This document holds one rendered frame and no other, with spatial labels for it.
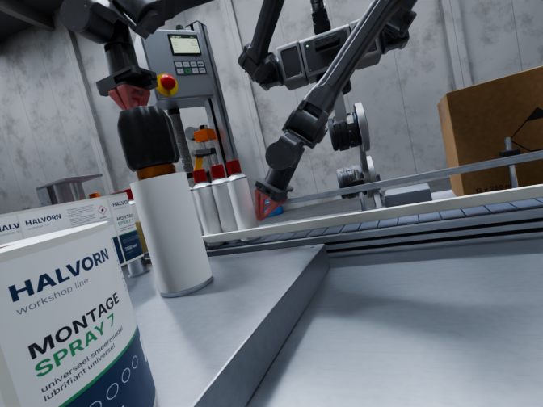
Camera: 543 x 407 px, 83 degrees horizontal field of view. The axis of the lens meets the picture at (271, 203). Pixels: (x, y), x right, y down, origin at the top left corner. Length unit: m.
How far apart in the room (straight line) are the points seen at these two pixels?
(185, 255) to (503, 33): 8.72
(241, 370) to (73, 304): 0.17
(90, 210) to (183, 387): 0.46
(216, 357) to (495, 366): 0.24
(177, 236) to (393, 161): 7.67
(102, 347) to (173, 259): 0.29
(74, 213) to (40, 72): 11.73
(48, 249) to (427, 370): 0.31
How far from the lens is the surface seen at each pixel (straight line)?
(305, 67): 1.36
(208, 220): 0.80
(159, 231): 0.50
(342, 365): 0.35
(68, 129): 11.51
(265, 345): 0.36
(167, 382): 0.31
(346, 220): 0.65
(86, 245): 0.23
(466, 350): 0.37
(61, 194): 1.01
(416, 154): 8.12
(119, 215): 0.72
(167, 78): 0.89
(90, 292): 0.22
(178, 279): 0.51
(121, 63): 0.70
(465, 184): 0.85
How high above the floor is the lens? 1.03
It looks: 5 degrees down
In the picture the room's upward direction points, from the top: 13 degrees counter-clockwise
